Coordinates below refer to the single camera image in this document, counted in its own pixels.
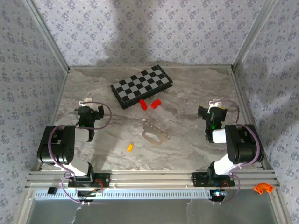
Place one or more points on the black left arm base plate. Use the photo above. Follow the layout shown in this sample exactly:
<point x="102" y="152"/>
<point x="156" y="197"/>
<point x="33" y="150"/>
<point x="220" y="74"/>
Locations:
<point x="102" y="180"/>

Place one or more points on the small circuit board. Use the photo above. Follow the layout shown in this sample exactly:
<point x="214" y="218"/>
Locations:
<point x="90" y="193"/>
<point x="218" y="194"/>

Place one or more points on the yellow key tag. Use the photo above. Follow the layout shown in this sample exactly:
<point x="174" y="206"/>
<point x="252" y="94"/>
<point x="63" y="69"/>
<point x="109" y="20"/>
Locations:
<point x="130" y="147"/>

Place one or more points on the black grey chessboard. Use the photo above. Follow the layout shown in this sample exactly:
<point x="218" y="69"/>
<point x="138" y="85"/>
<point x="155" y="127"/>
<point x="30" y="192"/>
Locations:
<point x="140" y="85"/>

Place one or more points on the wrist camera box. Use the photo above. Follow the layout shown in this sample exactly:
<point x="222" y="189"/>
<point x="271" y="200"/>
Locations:
<point x="85" y="102"/>
<point x="215" y="103"/>

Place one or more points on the orange plastic part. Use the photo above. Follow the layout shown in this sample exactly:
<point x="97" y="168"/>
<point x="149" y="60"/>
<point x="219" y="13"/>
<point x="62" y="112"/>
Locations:
<point x="263" y="187"/>

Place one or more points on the aluminium side rail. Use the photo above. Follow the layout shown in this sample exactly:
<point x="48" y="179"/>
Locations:
<point x="241" y="93"/>
<point x="59" y="93"/>

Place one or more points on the grey metal sheet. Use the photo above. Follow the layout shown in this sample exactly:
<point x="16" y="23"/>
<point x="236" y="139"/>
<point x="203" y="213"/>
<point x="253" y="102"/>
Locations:
<point x="140" y="212"/>

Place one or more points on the small black box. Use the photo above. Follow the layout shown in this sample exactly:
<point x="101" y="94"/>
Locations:
<point x="51" y="190"/>

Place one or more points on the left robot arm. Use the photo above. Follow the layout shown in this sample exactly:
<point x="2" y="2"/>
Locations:
<point x="56" y="144"/>

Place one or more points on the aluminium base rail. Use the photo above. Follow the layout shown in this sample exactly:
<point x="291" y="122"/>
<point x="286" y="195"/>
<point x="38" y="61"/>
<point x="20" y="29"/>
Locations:
<point x="151" y="179"/>

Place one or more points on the aluminium frame post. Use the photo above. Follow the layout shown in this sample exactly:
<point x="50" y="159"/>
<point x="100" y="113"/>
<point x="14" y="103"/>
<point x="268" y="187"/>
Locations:
<point x="49" y="35"/>
<point x="252" y="35"/>

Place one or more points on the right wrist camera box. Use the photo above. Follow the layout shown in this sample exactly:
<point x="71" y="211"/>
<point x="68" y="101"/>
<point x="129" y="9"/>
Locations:
<point x="215" y="103"/>

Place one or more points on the short red toy brick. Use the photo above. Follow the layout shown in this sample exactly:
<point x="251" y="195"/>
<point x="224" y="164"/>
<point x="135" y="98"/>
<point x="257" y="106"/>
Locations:
<point x="155" y="103"/>

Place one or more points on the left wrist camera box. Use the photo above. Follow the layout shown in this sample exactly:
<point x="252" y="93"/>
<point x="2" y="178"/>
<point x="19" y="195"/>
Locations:
<point x="85" y="102"/>

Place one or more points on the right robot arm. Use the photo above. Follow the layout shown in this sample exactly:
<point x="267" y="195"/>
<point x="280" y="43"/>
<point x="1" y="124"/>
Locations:
<point x="245" y="144"/>

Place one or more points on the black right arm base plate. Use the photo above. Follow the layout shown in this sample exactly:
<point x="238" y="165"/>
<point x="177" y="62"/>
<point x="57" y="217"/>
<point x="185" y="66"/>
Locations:
<point x="198" y="179"/>

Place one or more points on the long red toy brick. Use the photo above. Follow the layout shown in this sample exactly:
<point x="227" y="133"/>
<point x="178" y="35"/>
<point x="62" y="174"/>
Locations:
<point x="143" y="104"/>

